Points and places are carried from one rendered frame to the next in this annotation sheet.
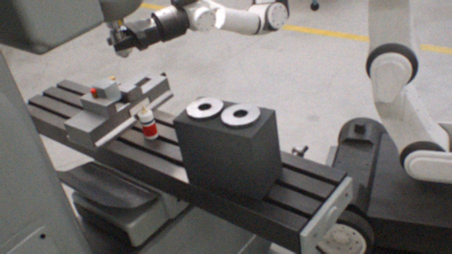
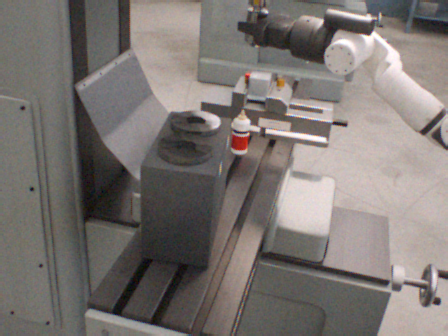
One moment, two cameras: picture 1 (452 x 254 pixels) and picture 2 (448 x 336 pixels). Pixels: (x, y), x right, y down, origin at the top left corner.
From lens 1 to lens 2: 0.94 m
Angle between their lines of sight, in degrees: 48
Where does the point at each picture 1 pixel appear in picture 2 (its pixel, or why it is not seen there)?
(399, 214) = not seen: outside the picture
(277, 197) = (151, 271)
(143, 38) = (259, 30)
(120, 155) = not seen: hidden behind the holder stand
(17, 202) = (19, 64)
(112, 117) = (234, 109)
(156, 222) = not seen: hidden behind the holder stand
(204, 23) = (335, 60)
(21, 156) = (34, 29)
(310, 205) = (139, 307)
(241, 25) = (400, 104)
